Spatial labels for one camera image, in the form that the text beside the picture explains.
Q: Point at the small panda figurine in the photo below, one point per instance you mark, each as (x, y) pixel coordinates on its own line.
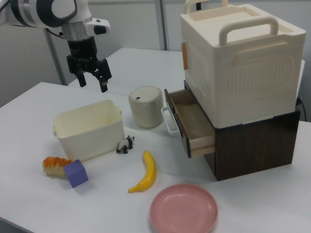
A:
(125, 144)

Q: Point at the beige lidded trash can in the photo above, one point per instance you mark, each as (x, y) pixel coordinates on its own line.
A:
(145, 111)

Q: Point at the cream open plastic box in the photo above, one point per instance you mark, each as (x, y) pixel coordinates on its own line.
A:
(92, 143)

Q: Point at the large cream storage container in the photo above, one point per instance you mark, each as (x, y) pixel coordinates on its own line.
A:
(243, 72)

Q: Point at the orange toy bread loaf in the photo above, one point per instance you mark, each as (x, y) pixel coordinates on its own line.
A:
(53, 165)

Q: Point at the purple foam cube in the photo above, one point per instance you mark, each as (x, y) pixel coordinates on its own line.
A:
(76, 174)

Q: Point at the yellow toy banana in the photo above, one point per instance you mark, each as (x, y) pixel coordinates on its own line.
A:
(149, 170)

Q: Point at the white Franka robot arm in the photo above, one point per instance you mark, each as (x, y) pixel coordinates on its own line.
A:
(36, 12)

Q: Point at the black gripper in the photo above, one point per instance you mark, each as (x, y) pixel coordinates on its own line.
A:
(82, 49)

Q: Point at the dark brown wooden cabinet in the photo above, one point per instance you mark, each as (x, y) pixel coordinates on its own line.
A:
(255, 150)

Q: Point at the pink plastic plate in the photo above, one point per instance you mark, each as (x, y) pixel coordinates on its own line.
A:
(182, 208)

